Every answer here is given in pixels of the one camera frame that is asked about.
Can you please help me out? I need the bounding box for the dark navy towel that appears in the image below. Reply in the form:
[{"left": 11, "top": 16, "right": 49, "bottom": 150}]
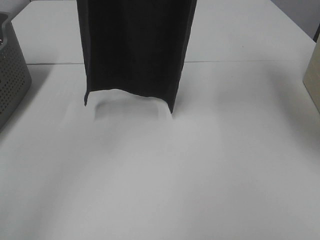
[{"left": 76, "top": 0, "right": 197, "bottom": 111}]

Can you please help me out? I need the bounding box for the grey perforated laundry basket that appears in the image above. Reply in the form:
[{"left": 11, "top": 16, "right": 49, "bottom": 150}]
[{"left": 0, "top": 12, "right": 32, "bottom": 128}]

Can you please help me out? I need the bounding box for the beige box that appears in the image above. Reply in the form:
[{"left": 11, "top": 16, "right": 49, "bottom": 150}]
[{"left": 302, "top": 27, "right": 320, "bottom": 112}]

